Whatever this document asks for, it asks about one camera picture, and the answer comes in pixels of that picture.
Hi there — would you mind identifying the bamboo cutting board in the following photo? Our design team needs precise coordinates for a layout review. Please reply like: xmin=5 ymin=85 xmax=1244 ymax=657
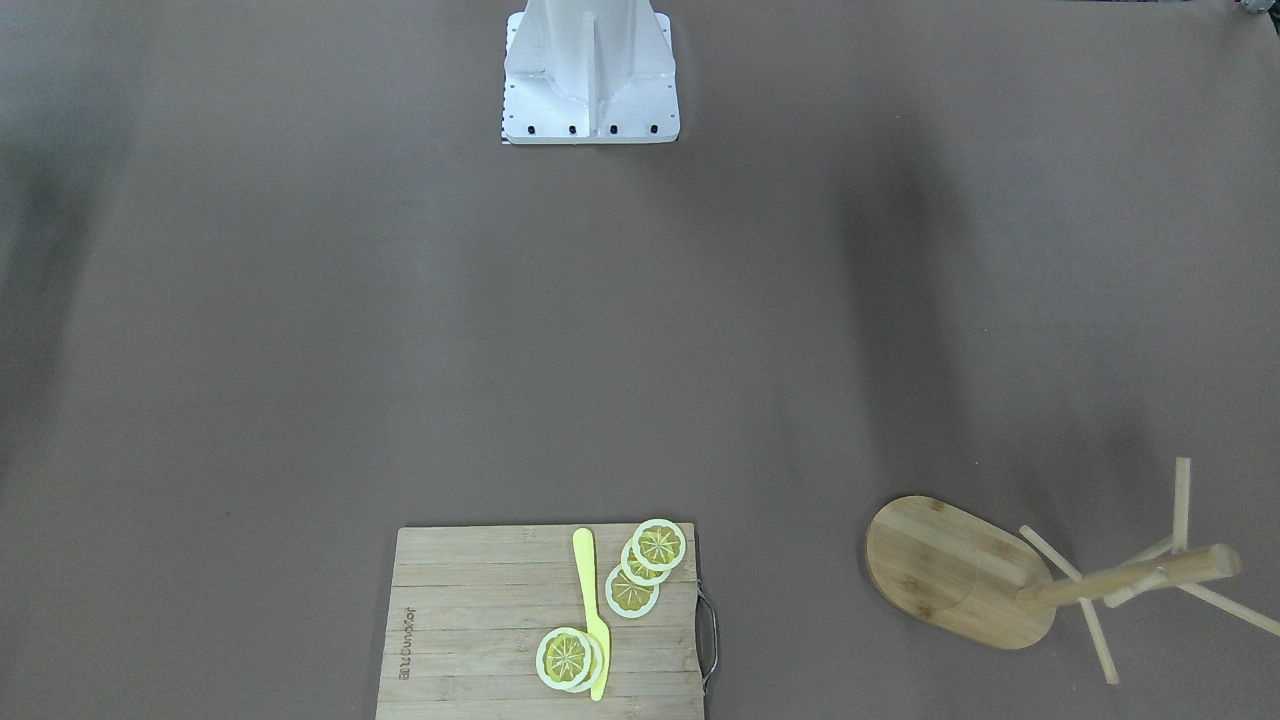
xmin=375 ymin=521 xmax=718 ymax=719

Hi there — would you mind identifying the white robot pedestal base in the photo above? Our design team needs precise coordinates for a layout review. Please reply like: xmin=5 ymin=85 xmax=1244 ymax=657
xmin=500 ymin=1 xmax=681 ymax=145

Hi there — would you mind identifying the lemon slice top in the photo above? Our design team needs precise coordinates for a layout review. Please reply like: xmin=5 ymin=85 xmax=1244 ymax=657
xmin=631 ymin=518 xmax=689 ymax=571

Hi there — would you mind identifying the yellow plastic knife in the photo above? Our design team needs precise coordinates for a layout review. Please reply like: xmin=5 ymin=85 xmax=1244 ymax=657
xmin=572 ymin=527 xmax=612 ymax=702

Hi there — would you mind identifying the lemon slice middle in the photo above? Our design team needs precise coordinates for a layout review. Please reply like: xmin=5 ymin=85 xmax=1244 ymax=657
xmin=620 ymin=541 xmax=672 ymax=587

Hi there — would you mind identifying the wooden cup storage rack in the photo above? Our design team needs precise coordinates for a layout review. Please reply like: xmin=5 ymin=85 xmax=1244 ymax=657
xmin=864 ymin=457 xmax=1277 ymax=685

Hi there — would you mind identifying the lemon slice under front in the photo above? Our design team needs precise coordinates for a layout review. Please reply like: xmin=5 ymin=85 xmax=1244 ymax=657
xmin=567 ymin=633 xmax=605 ymax=694

